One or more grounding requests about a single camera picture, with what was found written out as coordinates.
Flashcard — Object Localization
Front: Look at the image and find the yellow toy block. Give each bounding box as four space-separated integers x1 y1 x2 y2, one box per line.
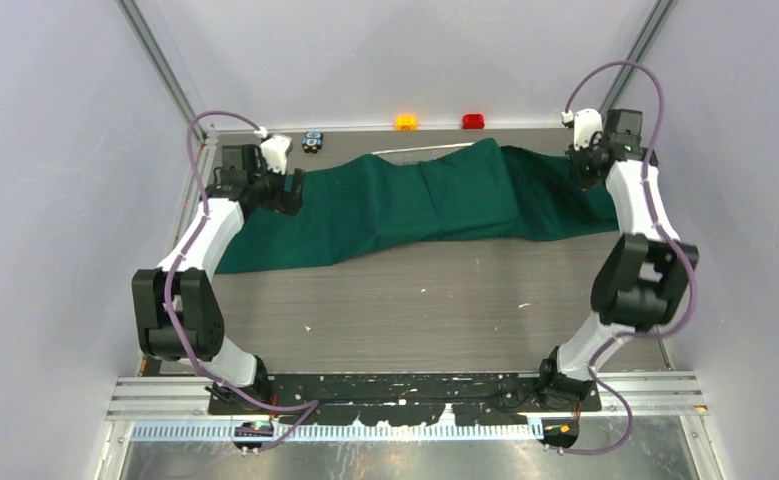
394 115 418 131

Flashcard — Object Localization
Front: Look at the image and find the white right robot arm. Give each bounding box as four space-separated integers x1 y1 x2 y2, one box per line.
535 109 699 411

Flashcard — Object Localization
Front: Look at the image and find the blue owl toy block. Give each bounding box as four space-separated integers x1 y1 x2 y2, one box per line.
302 131 324 153

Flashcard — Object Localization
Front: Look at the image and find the red toy block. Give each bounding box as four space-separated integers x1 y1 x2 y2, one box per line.
461 113 486 130

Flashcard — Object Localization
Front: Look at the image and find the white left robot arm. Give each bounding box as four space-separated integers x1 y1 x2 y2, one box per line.
131 134 305 414

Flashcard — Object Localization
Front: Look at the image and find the green surgical drape cloth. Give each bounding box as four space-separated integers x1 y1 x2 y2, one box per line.
217 139 618 274

